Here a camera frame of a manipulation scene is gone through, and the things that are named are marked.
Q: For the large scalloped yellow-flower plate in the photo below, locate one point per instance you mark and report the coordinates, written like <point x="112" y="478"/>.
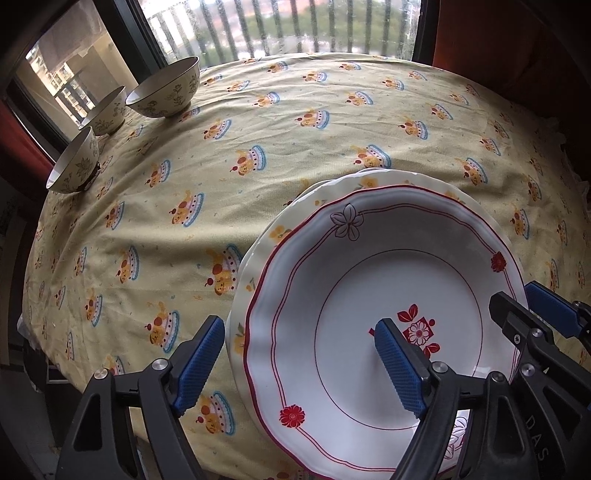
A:
<point x="235" y="337"/>

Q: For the yellow cake-print tablecloth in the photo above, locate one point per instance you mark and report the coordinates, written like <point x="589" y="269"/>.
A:
<point x="184" y="184"/>

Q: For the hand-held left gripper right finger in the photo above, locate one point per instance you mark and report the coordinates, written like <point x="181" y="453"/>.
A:
<point x="397" y="364"/>

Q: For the black window frame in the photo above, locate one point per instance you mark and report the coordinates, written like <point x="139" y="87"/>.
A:
<point x="134" y="27"/>

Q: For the grey balcony railing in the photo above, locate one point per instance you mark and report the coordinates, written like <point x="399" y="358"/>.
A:
<point x="269" y="18"/>

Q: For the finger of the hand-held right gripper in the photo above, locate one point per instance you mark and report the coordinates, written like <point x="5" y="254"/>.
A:
<point x="554" y="309"/>
<point x="521" y="332"/>

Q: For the red curtain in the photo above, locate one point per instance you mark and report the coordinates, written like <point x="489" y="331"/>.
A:
<point x="23" y="138"/>
<point x="508" y="46"/>

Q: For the cream floral bowl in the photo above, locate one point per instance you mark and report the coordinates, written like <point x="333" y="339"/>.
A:
<point x="171" y="97"/>
<point x="108" y="117"/>
<point x="76" y="168"/>

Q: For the small red-pattern white dish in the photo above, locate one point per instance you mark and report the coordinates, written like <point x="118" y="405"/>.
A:
<point x="351" y="286"/>

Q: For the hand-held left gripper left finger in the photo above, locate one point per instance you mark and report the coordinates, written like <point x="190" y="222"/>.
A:
<point x="198" y="364"/>

